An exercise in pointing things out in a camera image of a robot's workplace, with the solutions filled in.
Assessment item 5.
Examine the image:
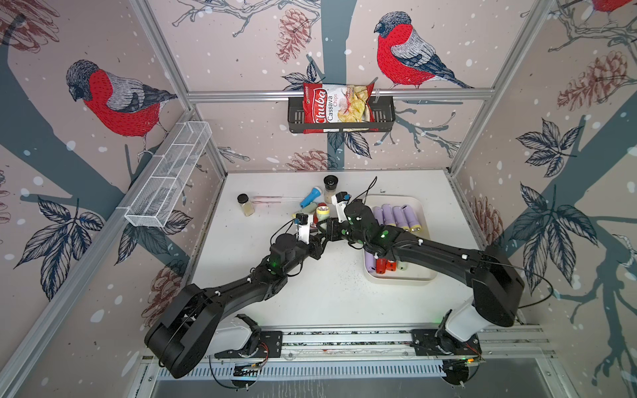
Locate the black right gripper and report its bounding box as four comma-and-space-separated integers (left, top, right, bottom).
313, 218, 368, 250

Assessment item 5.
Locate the small purple flashlight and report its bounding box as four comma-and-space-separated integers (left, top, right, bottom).
373, 207, 384, 225

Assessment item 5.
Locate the short purple flashlight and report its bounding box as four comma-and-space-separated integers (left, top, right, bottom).
382, 204, 396, 227

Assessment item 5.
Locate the medium green flashlight yellow rim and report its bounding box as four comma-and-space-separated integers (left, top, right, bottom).
301, 202, 318, 215

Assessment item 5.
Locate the large purple flashlight yellow rim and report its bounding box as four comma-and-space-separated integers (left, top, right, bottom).
364, 251, 377, 274

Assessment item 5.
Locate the purple flashlight with yellow button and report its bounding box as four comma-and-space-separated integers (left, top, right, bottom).
402, 205, 422, 232

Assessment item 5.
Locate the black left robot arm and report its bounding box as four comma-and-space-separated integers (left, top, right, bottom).
144, 234, 328, 379

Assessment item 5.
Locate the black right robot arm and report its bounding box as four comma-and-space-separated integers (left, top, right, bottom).
318, 199, 525, 343

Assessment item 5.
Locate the cream plastic storage tray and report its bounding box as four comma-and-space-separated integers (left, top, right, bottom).
361, 194, 438, 286

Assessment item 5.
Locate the glass spice grinder black cap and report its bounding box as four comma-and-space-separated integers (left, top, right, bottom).
323, 175, 338, 204

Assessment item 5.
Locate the small glass jar black lid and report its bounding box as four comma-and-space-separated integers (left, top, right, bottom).
237, 193, 255, 217

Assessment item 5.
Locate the red cassava chips bag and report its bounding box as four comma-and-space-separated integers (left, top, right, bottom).
303, 83, 376, 124

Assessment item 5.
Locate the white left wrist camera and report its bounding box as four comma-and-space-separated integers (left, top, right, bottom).
295, 213, 311, 245

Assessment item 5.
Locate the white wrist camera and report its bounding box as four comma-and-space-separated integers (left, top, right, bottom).
295, 213, 311, 245
332, 192, 350, 223

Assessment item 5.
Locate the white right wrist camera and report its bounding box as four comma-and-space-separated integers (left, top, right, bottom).
332, 192, 350, 223

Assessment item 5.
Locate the black wall basket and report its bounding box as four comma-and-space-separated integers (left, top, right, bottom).
288, 97, 396, 134

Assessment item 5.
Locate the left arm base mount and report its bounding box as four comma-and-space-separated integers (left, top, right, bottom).
207, 314, 283, 360

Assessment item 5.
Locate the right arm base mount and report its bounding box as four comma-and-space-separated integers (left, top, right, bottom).
410, 325, 482, 357

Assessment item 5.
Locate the aluminium frame profile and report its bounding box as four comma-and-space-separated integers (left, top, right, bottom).
187, 87, 497, 104

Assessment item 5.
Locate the white wire mesh shelf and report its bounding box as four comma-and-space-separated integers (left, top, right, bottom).
124, 121, 212, 228

